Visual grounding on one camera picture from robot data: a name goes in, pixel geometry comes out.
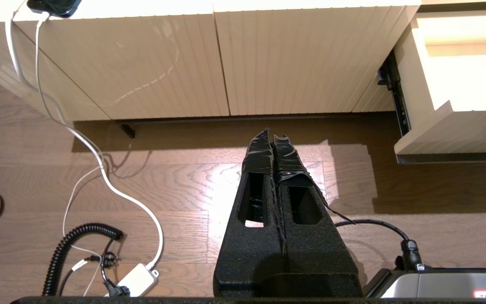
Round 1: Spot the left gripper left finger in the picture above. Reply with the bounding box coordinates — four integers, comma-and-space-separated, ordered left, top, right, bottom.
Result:
213, 128, 288, 298

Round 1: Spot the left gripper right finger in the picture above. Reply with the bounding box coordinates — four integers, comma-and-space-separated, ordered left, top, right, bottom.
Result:
272, 134, 364, 298

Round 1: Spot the cream ribbed drawer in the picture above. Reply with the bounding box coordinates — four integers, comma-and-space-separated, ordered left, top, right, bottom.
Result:
393, 9, 486, 164

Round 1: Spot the grey robot base panel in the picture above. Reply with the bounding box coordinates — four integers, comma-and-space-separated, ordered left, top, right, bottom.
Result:
363, 267, 486, 299

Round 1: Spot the white power adapter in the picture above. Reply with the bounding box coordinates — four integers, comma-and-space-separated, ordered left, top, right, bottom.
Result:
114, 263, 160, 297

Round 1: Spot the cream ribbed cabinet door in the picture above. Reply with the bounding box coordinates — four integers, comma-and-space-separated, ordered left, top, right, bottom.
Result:
213, 4, 421, 116

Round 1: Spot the cream scratched cabinet door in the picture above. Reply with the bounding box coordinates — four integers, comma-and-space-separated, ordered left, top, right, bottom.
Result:
13, 12, 230, 121

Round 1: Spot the black smartphone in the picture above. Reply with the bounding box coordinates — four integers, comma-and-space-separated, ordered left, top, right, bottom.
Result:
27, 0, 82, 18

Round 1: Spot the thick white power cable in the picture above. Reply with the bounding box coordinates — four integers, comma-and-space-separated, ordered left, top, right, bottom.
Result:
5, 0, 164, 271

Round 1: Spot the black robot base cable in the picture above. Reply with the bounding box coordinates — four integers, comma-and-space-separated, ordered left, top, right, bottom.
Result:
335, 219, 424, 271

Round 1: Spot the thin black plug cable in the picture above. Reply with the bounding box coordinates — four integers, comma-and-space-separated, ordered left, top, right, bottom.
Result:
57, 239, 130, 297

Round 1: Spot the black drawer slide rail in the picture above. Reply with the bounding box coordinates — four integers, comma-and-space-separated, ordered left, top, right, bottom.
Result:
377, 50, 412, 138

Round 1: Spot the black coiled cable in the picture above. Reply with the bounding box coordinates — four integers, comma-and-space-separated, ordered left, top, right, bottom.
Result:
42, 223, 124, 297

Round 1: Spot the thin white charging cable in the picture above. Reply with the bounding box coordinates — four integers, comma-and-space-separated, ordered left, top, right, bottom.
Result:
34, 12, 115, 297

